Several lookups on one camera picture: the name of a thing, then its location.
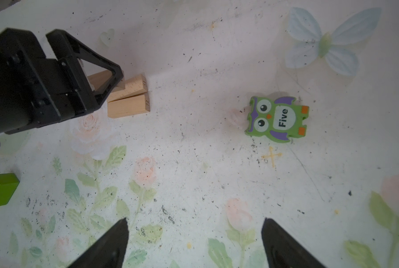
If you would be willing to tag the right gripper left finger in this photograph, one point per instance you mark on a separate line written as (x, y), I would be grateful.
(108, 251)

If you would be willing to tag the green owl number block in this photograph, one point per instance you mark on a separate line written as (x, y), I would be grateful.
(279, 120)

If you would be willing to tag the natural wood block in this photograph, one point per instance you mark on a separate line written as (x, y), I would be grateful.
(134, 86)
(131, 106)

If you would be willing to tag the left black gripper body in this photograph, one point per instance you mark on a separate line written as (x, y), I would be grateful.
(35, 90)

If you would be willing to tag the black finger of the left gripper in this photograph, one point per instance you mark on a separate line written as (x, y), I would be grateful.
(74, 58)

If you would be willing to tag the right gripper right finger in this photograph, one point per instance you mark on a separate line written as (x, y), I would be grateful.
(283, 251)

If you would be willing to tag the lime green block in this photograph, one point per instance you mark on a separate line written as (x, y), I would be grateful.
(8, 184)

